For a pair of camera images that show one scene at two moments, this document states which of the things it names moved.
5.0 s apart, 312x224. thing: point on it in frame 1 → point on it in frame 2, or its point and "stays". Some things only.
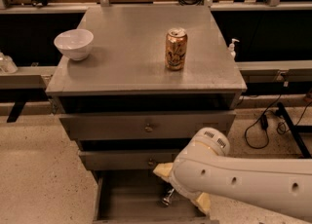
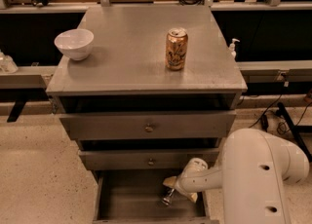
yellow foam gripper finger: x=163 y=169 → x=187 y=179
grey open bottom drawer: x=136 y=197 stays
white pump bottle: x=231 y=54 stays
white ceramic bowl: x=75 y=44 stays
